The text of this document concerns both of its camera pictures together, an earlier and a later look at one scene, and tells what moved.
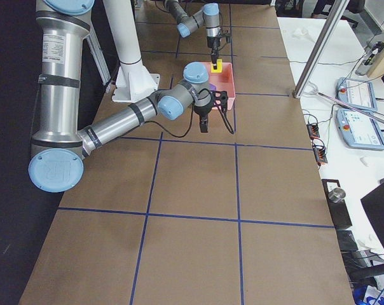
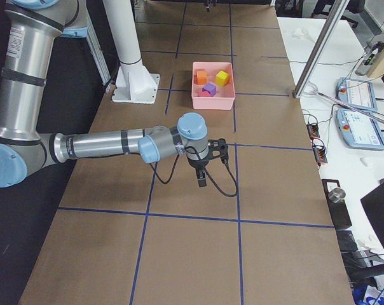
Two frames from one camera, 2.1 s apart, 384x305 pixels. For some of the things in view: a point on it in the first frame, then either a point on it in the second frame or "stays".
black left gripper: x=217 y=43 → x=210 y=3
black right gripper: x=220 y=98 → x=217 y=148
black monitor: x=381 y=204 stays
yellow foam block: x=219 y=66 → x=222 y=79
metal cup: x=337 y=195 stays
